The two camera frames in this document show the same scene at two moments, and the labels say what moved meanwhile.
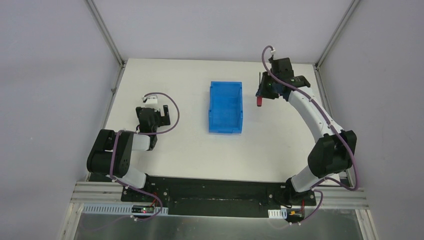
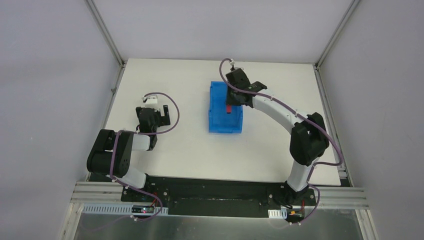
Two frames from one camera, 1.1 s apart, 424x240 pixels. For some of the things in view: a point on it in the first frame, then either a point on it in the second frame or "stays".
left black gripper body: x=165 y=115 stays
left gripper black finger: x=165 y=120 stays
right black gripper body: x=263 y=89 → x=236 y=96
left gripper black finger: x=138 y=109 stays
